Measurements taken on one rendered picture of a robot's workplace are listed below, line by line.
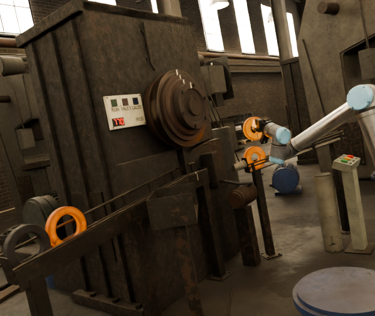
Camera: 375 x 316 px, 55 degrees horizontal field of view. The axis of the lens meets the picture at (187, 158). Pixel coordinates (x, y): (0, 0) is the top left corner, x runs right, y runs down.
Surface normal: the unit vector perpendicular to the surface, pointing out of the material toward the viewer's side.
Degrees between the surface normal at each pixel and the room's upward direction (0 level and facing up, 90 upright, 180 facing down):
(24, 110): 90
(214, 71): 92
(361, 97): 82
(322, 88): 90
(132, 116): 90
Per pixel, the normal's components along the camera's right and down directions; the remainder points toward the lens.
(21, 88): -0.47, 0.17
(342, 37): -0.78, 0.20
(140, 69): 0.77, -0.09
